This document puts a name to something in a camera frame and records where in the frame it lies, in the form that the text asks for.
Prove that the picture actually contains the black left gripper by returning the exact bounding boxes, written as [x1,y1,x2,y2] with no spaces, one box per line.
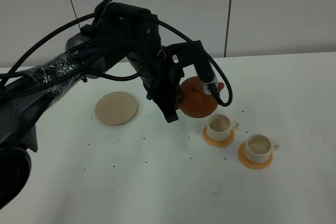
[89,0,182,123]

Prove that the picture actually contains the brown clay teapot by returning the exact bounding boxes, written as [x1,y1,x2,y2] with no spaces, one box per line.
[178,76,218,118]

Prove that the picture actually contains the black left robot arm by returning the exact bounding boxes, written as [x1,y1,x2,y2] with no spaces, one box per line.
[1,0,183,206]

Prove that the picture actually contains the beige round teapot saucer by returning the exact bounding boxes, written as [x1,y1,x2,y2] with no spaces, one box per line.
[95,91,139,126]

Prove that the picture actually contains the white teacup far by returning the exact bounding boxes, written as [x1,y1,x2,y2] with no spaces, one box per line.
[206,114,239,142]

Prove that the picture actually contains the white teacup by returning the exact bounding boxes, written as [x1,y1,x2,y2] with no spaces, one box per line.
[206,114,239,142]
[244,134,279,164]

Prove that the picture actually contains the wooden coaster far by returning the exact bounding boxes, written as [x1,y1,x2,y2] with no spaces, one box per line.
[203,126,235,147]

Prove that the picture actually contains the wooden coaster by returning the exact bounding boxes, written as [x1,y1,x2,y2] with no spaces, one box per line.
[203,126,235,147]
[238,143,273,170]

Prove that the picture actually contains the wooden coaster near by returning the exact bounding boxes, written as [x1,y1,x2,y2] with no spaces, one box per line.
[238,143,273,170]

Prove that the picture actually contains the white teacup near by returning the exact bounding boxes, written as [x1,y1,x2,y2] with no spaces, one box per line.
[244,134,279,164]

